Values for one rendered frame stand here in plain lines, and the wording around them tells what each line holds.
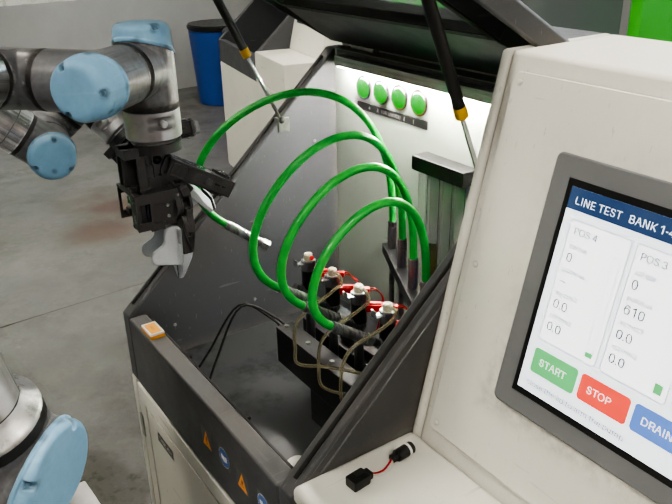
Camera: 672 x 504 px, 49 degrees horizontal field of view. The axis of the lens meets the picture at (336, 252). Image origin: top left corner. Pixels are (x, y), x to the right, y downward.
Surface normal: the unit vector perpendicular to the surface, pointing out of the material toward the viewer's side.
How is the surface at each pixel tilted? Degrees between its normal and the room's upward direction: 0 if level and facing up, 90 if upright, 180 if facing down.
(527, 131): 76
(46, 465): 97
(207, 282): 90
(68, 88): 90
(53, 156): 90
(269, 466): 0
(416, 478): 0
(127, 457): 0
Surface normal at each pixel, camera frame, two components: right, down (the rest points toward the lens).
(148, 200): 0.57, 0.33
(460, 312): -0.80, 0.03
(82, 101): -0.27, 0.40
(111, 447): -0.02, -0.91
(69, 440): 0.96, 0.20
